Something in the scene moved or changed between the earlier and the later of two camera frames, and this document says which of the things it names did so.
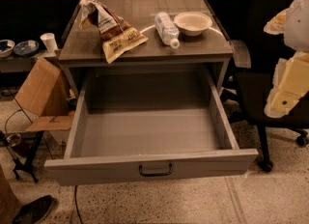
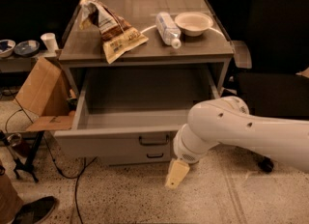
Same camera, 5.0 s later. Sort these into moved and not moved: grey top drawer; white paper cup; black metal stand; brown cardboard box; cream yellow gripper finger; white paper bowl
Moved: cream yellow gripper finger; grey top drawer
Not moved: brown cardboard box; black metal stand; white paper bowl; white paper cup
